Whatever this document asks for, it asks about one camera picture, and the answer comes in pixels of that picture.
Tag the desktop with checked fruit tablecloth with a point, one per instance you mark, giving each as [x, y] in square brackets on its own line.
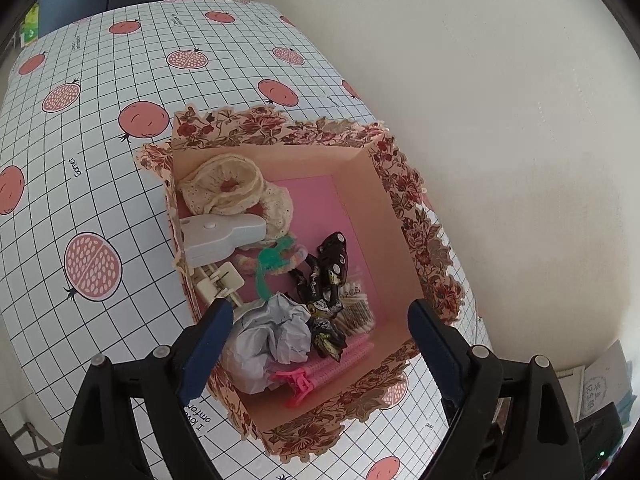
[100, 160]

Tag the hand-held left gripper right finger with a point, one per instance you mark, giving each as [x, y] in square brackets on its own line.
[437, 350]

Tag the floral paper box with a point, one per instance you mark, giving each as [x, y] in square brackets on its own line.
[390, 260]

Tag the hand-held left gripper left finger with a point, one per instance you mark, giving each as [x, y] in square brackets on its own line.
[210, 345]

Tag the crumpled grey paper ball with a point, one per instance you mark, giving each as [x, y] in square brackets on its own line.
[270, 330]

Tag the clear cotton swab box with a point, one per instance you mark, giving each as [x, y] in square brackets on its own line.
[357, 315]

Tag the pink hair clip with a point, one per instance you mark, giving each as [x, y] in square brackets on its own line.
[320, 370]

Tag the white album with wreath print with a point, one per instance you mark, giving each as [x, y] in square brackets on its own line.
[607, 375]

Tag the white plastic device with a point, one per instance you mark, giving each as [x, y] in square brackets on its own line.
[215, 232]

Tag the cream lace cloth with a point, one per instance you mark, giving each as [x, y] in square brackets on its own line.
[220, 180]

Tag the green plastic toy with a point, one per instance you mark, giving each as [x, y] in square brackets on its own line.
[272, 257]

